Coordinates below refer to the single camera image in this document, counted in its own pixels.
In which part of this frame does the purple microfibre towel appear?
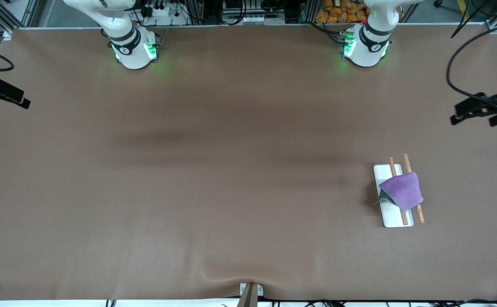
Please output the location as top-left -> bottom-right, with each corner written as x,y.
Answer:
374,171 -> 424,212

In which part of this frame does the white rectangular tray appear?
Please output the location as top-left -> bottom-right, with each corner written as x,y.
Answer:
373,153 -> 426,228

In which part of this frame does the pile of orange snack packs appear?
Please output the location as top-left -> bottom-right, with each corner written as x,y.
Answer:
315,0 -> 370,24

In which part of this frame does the white power strip with plugs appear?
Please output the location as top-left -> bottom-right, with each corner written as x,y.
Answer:
140,0 -> 189,26

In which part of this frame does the white box with ports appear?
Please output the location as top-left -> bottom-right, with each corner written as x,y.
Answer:
223,0 -> 286,25

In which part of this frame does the thin black cable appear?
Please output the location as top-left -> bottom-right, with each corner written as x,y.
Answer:
450,0 -> 488,39

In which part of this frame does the grey metal bracket plate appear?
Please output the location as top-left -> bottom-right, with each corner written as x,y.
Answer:
239,282 -> 264,297

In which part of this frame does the brown camera mount pole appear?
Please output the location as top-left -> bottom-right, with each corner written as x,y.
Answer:
236,283 -> 259,307

